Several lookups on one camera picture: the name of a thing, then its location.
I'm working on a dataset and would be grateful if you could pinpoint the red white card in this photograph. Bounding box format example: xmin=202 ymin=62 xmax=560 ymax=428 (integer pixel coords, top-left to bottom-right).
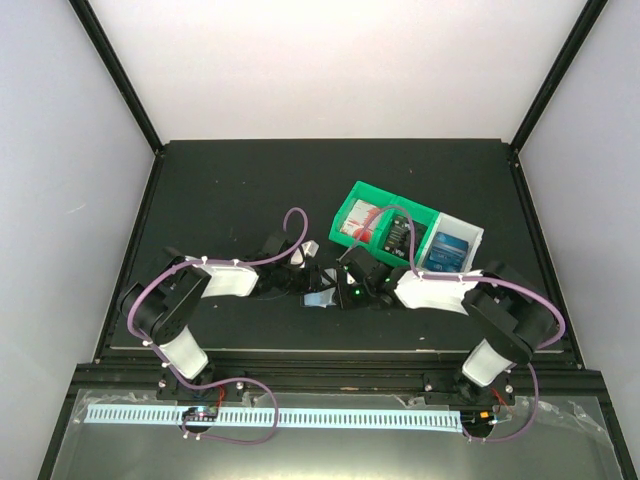
xmin=340 ymin=199 xmax=380 ymax=244

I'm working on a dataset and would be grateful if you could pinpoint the green bin middle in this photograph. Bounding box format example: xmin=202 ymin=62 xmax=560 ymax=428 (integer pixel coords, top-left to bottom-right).
xmin=370 ymin=196 xmax=440 ymax=267

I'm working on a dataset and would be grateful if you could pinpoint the left circuit board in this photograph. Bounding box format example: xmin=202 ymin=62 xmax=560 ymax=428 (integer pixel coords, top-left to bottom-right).
xmin=181 ymin=406 xmax=219 ymax=424

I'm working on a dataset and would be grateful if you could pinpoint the blue card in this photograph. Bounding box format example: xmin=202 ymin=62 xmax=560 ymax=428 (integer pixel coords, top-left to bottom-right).
xmin=423 ymin=232 xmax=469 ymax=273

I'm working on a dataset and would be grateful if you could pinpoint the purple cable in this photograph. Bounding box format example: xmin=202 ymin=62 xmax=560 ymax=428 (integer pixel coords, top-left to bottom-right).
xmin=127 ymin=206 xmax=309 ymax=444
xmin=344 ymin=204 xmax=566 ymax=445

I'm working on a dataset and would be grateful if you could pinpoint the black vip card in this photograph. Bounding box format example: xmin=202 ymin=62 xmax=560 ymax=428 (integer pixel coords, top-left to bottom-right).
xmin=380 ymin=214 xmax=428 ymax=266

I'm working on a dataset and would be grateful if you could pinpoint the black leather card holder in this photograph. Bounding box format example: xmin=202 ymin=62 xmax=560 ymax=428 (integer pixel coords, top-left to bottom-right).
xmin=301 ymin=267 xmax=364 ymax=310

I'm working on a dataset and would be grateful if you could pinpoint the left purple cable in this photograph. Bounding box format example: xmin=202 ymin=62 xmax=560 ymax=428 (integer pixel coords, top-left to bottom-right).
xmin=127 ymin=206 xmax=309 ymax=444

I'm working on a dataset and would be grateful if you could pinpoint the green bin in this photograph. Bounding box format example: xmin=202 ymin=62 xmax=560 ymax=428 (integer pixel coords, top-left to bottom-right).
xmin=329 ymin=181 xmax=397 ymax=253
xmin=370 ymin=196 xmax=440 ymax=267

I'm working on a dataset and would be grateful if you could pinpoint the green bin left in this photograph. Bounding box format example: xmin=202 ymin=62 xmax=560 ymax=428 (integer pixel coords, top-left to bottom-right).
xmin=329 ymin=181 xmax=397 ymax=253

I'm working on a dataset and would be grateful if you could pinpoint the white slotted cable duct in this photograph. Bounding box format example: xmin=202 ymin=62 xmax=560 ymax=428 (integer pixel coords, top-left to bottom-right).
xmin=84 ymin=404 xmax=462 ymax=433

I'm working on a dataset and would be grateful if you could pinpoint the circuit board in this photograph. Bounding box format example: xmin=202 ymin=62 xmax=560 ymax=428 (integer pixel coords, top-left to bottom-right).
xmin=181 ymin=406 xmax=219 ymax=424
xmin=460 ymin=406 xmax=514 ymax=432

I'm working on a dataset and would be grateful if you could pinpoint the right circuit board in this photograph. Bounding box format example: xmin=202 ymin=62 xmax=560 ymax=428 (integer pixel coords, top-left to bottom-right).
xmin=460 ymin=406 xmax=514 ymax=432

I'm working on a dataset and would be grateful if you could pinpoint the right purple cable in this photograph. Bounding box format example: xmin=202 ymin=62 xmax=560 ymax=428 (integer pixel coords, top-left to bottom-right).
xmin=344 ymin=204 xmax=566 ymax=445

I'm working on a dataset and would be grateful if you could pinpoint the black aluminium frame rail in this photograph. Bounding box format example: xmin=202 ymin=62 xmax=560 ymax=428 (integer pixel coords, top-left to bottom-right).
xmin=74 ymin=349 xmax=606 ymax=401

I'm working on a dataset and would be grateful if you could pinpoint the white bin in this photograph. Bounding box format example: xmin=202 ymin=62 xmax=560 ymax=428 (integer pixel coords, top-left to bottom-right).
xmin=417 ymin=213 xmax=484 ymax=273

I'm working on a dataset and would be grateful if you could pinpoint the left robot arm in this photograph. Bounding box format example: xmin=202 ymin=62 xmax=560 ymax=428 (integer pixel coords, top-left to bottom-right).
xmin=117 ymin=230 xmax=324 ymax=399

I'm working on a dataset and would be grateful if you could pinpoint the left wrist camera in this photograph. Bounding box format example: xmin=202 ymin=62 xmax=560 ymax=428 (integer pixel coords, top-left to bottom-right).
xmin=289 ymin=240 xmax=319 ymax=268

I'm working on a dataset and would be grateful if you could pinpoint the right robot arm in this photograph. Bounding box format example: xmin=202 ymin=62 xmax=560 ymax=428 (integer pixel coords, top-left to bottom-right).
xmin=335 ymin=246 xmax=566 ymax=407

